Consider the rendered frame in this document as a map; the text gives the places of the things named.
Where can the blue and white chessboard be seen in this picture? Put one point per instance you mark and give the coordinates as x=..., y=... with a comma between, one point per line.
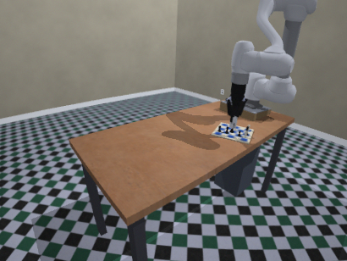
x=233, y=136

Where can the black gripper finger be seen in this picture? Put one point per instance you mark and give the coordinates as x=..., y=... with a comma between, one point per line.
x=231, y=110
x=239, y=109

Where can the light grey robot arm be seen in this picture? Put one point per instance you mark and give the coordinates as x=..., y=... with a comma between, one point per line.
x=273, y=61

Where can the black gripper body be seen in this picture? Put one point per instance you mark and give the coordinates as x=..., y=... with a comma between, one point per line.
x=237, y=91

